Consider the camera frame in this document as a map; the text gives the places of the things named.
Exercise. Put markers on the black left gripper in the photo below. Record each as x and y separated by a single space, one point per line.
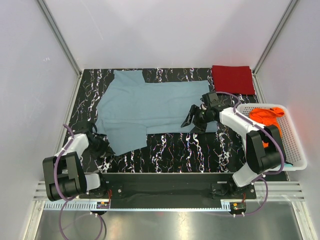
105 151

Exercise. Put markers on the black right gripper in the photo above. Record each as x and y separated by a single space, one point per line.
195 110

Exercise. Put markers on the light blue t-shirt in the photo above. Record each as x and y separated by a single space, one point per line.
131 109

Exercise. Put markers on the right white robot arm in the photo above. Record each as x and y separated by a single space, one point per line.
263 146

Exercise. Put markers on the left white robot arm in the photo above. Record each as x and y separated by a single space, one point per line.
64 176

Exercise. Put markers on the folded red t-shirt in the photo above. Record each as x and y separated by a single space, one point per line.
233 79

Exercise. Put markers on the orange t-shirt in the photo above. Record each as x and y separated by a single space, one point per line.
268 116

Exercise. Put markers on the teal t-shirt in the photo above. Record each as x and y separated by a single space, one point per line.
288 165

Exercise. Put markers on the white plastic laundry basket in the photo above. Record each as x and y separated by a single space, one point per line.
293 148

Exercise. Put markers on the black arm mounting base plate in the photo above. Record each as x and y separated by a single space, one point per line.
164 191

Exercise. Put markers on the left aluminium corner post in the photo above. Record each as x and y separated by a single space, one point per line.
58 35

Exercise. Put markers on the aluminium corner post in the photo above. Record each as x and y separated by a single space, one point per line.
275 35
58 35

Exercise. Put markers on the aluminium frame rail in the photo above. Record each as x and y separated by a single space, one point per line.
279 191

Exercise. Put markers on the right aluminium corner post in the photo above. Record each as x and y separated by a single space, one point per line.
275 35

